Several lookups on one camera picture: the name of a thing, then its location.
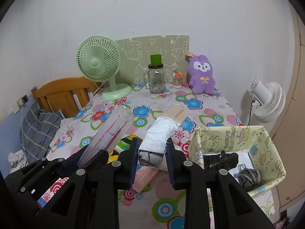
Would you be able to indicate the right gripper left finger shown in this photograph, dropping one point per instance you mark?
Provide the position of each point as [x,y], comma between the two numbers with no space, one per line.
[89,199]

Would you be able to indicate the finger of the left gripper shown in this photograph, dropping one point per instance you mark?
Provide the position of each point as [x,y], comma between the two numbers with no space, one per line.
[95,162]
[39,176]

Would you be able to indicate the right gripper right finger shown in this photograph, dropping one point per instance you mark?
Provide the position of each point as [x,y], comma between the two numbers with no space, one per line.
[213,199]

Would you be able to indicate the clear plastic bag pack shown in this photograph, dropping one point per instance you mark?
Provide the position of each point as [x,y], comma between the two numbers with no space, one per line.
[109,134]

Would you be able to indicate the yellow cartoon tissue pack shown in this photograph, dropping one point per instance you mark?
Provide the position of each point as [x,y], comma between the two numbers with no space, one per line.
[122,145]

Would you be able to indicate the white crumpled cloth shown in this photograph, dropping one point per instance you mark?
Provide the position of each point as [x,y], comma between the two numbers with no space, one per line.
[17,160]

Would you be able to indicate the floral tablecloth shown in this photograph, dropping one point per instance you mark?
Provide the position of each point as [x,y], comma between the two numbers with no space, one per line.
[158,205]

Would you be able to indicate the pink paper envelope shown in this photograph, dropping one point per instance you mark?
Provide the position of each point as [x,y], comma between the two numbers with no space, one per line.
[144,175]

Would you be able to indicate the black plastic bag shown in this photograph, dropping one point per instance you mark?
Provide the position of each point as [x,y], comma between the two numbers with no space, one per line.
[220,161]

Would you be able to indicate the grey plaid cloth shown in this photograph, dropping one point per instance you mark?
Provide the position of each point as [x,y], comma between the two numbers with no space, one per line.
[37,131]

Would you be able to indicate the yellow cartoon fabric box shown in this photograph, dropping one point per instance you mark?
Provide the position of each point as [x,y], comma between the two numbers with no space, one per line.
[247,153]

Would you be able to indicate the wooden chair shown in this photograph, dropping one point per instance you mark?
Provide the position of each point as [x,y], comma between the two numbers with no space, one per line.
[68,95]

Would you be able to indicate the beige door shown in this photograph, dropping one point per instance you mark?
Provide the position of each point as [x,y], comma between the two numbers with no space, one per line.
[289,128]

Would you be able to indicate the glass mason jar mug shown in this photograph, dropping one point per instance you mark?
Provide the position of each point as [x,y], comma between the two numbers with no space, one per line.
[154,78]

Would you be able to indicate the green desk fan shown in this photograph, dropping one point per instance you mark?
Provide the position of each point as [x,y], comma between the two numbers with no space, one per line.
[98,59]

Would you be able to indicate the toothpick jar orange lid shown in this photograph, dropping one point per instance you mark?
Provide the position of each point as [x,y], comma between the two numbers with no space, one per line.
[177,79]

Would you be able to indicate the green cup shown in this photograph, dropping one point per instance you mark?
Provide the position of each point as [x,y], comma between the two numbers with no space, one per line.
[155,59]

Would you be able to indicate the white standing fan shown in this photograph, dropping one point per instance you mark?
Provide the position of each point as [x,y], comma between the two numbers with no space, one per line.
[269,101]

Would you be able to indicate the purple plush bunny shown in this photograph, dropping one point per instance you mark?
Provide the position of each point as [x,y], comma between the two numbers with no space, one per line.
[200,72]

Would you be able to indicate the wall socket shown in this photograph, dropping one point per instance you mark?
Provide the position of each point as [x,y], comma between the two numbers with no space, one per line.
[22,101]

